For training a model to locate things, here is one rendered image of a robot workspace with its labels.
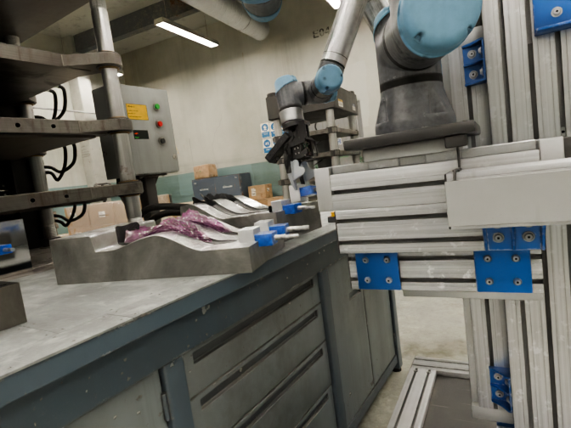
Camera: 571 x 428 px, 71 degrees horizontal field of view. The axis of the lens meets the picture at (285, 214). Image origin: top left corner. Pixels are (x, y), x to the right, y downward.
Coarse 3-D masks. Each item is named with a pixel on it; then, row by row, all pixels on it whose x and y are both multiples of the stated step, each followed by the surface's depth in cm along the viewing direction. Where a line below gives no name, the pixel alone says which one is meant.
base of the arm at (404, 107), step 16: (400, 80) 72; (416, 80) 71; (432, 80) 72; (384, 96) 76; (400, 96) 73; (416, 96) 71; (432, 96) 72; (384, 112) 76; (400, 112) 72; (416, 112) 71; (432, 112) 72; (448, 112) 72; (384, 128) 75; (400, 128) 72
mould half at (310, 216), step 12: (192, 204) 128; (204, 204) 130; (228, 204) 135; (252, 204) 142; (312, 204) 128; (216, 216) 123; (228, 216) 124; (240, 216) 117; (252, 216) 115; (264, 216) 112; (276, 216) 110; (288, 216) 116; (300, 216) 121; (312, 216) 127; (240, 228) 118; (312, 228) 127
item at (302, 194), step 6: (300, 186) 124; (306, 186) 122; (312, 186) 122; (294, 192) 124; (300, 192) 123; (306, 192) 122; (312, 192) 122; (294, 198) 124; (300, 198) 123; (306, 198) 126
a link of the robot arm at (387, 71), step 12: (384, 12) 72; (384, 24) 73; (384, 36) 69; (384, 48) 71; (384, 60) 74; (384, 72) 75; (396, 72) 73; (408, 72) 72; (420, 72) 71; (432, 72) 72
